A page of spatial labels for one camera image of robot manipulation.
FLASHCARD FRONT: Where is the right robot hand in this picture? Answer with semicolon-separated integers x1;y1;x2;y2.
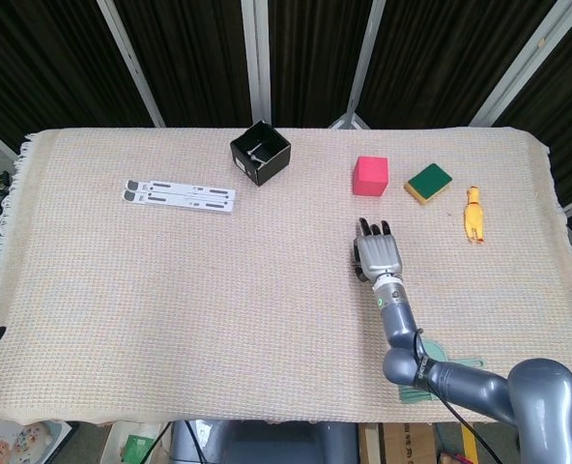
352;217;406;284

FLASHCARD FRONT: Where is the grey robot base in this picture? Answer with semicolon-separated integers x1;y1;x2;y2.
169;419;360;464

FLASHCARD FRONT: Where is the red foam cube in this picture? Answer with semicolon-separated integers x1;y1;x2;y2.
352;155;390;198

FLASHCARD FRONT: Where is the green and yellow sponge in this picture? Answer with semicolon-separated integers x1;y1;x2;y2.
403;162;454;206

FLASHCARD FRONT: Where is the yellow rubber chicken toy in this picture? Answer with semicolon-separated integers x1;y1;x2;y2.
462;185;487;246

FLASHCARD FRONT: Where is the teal dustpan brush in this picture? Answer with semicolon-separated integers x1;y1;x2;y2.
398;339;487;404

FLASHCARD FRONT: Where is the black open cardboard box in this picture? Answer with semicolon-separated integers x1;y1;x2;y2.
230;120;293;188

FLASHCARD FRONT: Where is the beige woven tablecloth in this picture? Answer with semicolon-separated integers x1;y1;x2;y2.
0;126;572;429

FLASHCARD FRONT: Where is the brown cardboard box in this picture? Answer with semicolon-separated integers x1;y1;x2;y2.
357;422;438;464

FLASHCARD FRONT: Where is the white folded laptop stand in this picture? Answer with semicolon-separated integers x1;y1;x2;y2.
121;179;238;217

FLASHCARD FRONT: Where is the green packet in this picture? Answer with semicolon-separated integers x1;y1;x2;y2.
123;433;155;464

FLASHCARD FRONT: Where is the illustrated picture book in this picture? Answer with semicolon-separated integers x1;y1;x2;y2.
0;419;74;464

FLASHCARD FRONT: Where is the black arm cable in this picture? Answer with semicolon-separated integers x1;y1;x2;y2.
410;328;499;464

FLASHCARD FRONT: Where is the white frame post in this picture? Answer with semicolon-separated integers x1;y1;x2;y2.
469;0;572;128
96;0;167;129
328;0;388;130
240;0;273;128

